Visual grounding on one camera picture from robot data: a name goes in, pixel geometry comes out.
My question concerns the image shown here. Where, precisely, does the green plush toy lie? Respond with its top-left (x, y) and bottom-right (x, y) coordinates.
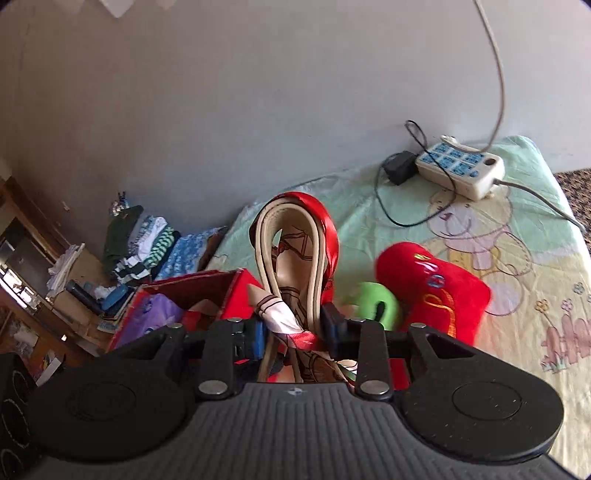
top-left (342, 282), bottom-right (403, 331)

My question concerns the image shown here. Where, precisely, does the red plush toy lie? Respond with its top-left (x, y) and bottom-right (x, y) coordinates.
top-left (375, 241), bottom-right (494, 391)

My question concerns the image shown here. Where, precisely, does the red cream strap bag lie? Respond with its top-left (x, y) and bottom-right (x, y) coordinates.
top-left (249, 192), bottom-right (355, 383)

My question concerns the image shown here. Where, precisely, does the wooden shelf with clutter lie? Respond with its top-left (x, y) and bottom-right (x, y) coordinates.
top-left (1, 177), bottom-right (133, 375)

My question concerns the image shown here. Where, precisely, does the red cardboard box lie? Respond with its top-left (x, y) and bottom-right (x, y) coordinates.
top-left (107, 269), bottom-right (262, 352)

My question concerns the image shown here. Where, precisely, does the purple tissue pack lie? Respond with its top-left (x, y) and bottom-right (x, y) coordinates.
top-left (114, 294), bottom-right (184, 349)

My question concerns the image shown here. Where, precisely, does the blue floral cloth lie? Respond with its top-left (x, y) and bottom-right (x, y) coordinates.
top-left (154, 227), bottom-right (228, 281)

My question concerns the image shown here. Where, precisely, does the stack of folded clothes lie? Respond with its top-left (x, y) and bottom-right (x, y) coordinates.
top-left (101, 205), bottom-right (180, 286)

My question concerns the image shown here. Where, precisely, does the cartoon print bed sheet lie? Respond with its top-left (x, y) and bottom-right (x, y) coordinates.
top-left (202, 134), bottom-right (591, 478)

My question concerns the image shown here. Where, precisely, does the black power adapter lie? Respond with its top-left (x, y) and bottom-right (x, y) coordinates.
top-left (383, 150), bottom-right (418, 186)

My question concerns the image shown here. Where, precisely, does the white blue power strip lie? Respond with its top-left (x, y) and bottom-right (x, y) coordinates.
top-left (416, 143), bottom-right (506, 201)

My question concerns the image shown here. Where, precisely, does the grey power strip cable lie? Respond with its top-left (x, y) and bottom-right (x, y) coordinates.
top-left (493, 178), bottom-right (588, 234)

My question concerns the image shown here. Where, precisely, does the black adapter cable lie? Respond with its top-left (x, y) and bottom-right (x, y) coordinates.
top-left (373, 119), bottom-right (459, 229)

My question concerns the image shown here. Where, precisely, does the white hanging cable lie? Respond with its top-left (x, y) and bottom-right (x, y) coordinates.
top-left (440, 0), bottom-right (507, 156)

